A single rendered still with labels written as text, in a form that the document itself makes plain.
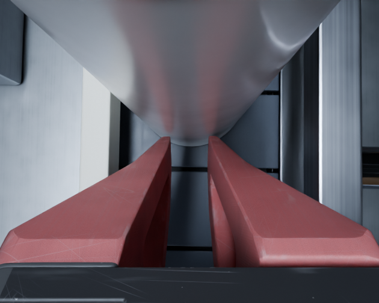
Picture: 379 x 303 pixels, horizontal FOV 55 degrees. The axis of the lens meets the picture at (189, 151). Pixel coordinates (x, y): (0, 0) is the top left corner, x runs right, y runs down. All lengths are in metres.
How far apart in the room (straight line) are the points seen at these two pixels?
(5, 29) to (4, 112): 0.05
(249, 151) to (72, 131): 0.12
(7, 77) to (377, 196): 0.23
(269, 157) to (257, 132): 0.01
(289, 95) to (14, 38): 0.17
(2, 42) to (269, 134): 0.16
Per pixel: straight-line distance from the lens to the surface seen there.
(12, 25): 0.25
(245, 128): 0.18
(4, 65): 0.24
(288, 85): 0.19
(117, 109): 0.16
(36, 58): 0.26
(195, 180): 0.18
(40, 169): 0.25
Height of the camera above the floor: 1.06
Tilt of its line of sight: 87 degrees down
